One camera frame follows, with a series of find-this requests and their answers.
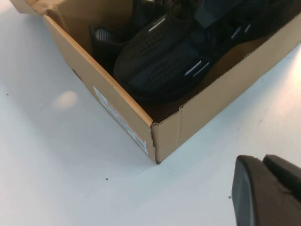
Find brown cardboard shoe box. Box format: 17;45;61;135
25;0;301;165

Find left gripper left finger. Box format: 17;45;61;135
231;155;301;226

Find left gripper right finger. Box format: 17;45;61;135
261;153;301;201

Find black knit sneaker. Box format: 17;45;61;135
112;0;292;105
88;0;196;73

